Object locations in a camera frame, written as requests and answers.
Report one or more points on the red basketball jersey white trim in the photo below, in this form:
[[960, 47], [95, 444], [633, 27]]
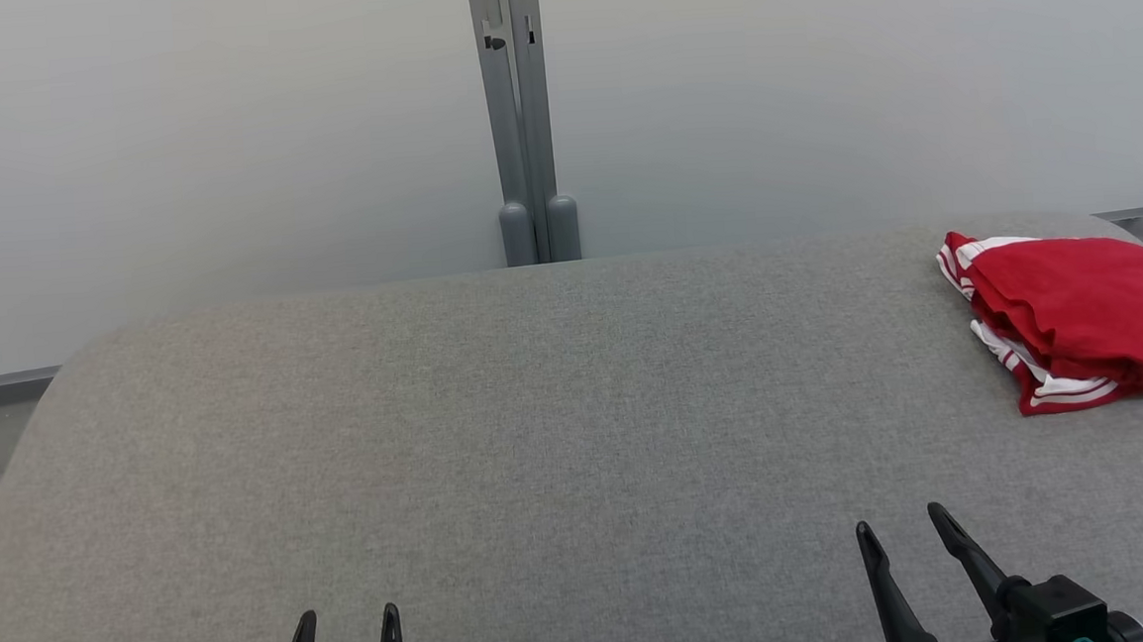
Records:
[[1062, 395]]

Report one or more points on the red shorts white stripes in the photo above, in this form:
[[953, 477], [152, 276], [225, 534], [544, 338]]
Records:
[[1097, 309]]

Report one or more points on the grey partition post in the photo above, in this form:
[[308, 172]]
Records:
[[539, 115], [500, 117]]

